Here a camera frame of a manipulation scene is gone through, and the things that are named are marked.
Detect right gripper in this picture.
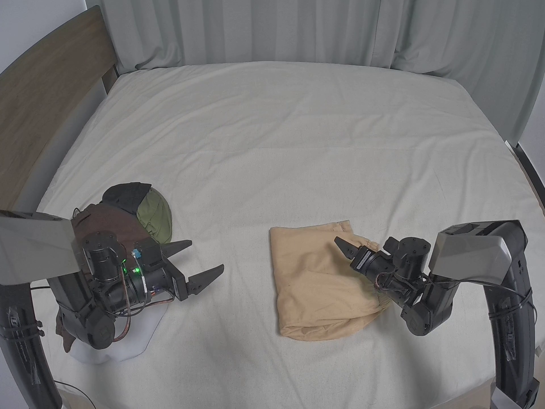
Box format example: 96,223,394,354
349,247,391,280

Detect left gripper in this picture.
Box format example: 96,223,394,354
125,240,225,308

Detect khaki shorts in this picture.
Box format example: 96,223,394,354
269,219,390,340

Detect bed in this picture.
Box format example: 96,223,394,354
0,5,545,409

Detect green garment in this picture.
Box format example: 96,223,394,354
136,188,173,246

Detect brown garment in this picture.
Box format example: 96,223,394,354
55,203,155,353

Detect white garment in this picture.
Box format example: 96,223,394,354
70,301,169,364

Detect black garment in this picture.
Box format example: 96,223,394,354
102,182,152,216

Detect pale green curtain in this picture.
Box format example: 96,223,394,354
81,0,545,144

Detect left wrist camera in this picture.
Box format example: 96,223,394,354
131,241,164,274

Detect black cable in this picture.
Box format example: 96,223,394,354
54,381,91,404

